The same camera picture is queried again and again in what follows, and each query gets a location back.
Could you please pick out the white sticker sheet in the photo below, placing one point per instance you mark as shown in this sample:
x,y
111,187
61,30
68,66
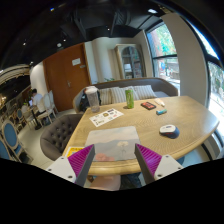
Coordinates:
x,y
105,117

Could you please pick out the striped cushion left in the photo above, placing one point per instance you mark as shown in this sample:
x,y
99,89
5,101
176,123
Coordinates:
x,y
105,96

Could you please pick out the grey tufted armchair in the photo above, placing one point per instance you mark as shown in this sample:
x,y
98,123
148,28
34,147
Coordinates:
x,y
55,137

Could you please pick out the striped cushion right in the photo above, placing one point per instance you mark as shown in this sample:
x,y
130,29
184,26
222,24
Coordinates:
x,y
145,92

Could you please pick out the blue upholstered chair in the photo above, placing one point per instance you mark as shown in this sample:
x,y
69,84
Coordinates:
x,y
11,138

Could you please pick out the white and navy computer mouse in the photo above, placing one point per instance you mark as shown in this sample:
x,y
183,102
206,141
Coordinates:
x,y
169,131

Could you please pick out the small blue eraser block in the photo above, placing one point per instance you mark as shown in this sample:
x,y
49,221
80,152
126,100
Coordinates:
x,y
160,112

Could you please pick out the striped cushion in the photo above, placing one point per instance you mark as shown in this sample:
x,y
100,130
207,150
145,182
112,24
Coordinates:
x,y
118,95
145,92
105,96

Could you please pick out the yellow paper card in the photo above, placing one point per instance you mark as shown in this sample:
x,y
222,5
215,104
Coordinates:
x,y
73,150

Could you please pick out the orange wooden door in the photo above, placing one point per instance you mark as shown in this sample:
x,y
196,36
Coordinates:
x,y
66,75

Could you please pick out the white small packet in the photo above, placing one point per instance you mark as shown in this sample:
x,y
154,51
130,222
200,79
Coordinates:
x,y
159,102

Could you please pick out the seated person in white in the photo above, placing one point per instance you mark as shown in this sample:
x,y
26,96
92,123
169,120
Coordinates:
x,y
37,101

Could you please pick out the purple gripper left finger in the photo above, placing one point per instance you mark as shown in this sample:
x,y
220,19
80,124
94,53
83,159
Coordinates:
x,y
74,168

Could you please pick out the grey sofa bench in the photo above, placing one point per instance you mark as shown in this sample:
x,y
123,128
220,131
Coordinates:
x,y
161,87

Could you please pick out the green drink can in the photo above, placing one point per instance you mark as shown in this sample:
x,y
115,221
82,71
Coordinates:
x,y
129,98

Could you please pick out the wooden glass display cabinet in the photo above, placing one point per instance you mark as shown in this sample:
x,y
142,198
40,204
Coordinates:
x,y
130,61

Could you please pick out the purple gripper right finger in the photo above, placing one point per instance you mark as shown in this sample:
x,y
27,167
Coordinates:
x,y
153,165

